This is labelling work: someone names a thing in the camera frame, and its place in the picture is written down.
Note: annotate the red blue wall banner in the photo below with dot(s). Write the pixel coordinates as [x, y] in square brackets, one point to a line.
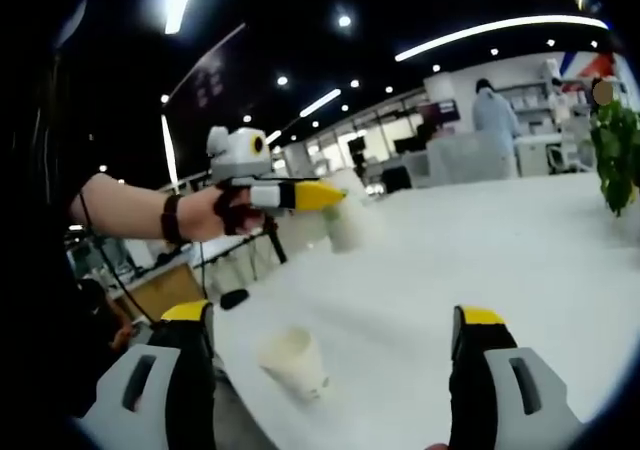
[587, 65]

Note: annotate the dark hanging sign panel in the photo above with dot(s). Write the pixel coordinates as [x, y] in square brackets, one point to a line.
[210, 75]

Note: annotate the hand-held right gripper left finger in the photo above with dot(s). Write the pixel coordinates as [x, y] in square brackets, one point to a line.
[187, 380]

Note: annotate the black tripod stand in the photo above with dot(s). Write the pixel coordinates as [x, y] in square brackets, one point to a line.
[277, 242]

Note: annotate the person's left hand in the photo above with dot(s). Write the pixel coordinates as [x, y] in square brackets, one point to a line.
[205, 215]

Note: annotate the dark display screen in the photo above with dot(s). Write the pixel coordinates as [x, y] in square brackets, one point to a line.
[446, 111]

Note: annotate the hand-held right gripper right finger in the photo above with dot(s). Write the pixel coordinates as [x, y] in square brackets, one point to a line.
[475, 385]

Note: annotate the white storage shelf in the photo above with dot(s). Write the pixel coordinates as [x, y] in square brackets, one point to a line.
[530, 110]

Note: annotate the white patterned paper cup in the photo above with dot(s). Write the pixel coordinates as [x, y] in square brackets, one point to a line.
[297, 370]
[345, 232]

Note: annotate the brown wooden cabinet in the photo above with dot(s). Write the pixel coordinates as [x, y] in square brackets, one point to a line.
[165, 292]

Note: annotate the frosted desk partition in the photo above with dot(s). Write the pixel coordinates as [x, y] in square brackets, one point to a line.
[465, 157]

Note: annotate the black studio camera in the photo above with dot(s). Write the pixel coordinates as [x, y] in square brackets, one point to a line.
[356, 150]

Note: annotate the person's black shirt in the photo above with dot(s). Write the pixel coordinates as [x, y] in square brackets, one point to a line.
[55, 295]

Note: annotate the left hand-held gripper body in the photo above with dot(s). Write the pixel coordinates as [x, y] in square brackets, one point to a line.
[235, 155]

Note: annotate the curved ceiling light strip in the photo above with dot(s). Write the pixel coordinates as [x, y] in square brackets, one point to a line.
[500, 25]

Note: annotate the person's right hand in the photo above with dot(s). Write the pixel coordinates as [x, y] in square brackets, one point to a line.
[440, 446]

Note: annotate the green potted plant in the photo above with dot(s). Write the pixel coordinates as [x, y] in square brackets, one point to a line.
[617, 160]

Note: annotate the white table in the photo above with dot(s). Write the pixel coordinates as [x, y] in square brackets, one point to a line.
[400, 295]

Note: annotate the small black device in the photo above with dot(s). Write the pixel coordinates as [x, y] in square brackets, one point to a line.
[234, 300]

